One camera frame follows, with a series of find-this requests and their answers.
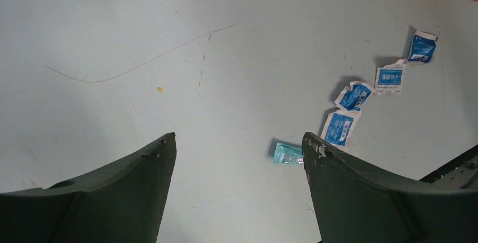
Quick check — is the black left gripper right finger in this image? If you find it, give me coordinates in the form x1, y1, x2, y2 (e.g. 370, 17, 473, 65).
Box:
302, 132, 477, 242

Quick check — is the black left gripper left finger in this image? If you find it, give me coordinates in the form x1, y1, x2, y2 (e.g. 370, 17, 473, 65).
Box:
1, 132, 177, 242

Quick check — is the blue white wipe sachet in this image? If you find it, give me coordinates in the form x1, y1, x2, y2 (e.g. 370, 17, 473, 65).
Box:
374, 59, 407, 95
407, 30, 439, 66
320, 109, 361, 151
334, 81, 375, 112

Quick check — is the teal strip packet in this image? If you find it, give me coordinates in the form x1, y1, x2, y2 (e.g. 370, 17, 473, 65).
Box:
273, 143, 304, 165

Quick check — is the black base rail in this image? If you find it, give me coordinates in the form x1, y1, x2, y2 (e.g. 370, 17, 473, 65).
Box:
421, 145, 477, 190

